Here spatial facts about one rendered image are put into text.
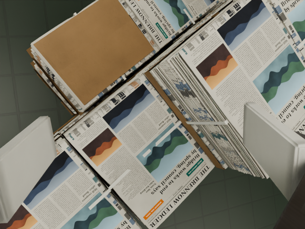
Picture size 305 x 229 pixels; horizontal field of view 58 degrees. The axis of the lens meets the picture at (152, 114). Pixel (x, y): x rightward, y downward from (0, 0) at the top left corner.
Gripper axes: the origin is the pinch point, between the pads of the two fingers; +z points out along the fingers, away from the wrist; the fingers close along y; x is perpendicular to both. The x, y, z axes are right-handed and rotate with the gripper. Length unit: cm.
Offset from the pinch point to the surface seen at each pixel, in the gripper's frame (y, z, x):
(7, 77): -76, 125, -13
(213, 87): 13.6, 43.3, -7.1
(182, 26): 13, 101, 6
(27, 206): -33, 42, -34
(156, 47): 2, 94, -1
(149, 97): -1, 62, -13
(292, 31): 37, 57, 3
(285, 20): 35, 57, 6
